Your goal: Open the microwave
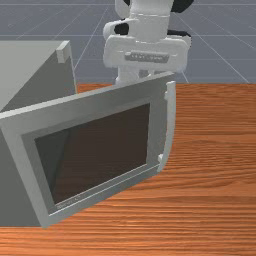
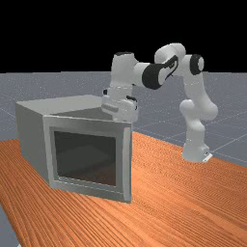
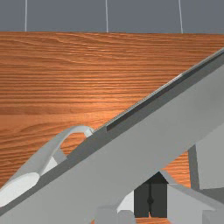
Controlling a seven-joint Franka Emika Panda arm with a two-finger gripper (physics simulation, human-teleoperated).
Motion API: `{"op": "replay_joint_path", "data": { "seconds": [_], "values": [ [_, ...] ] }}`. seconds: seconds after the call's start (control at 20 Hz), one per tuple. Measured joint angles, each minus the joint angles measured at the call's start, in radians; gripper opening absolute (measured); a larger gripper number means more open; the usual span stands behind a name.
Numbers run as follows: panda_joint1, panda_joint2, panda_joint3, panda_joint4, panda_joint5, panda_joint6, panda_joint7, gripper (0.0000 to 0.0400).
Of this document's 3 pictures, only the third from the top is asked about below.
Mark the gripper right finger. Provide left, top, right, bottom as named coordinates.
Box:
left=150, top=171, right=217, bottom=224

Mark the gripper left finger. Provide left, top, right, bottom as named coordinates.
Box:
left=94, top=174, right=151, bottom=224

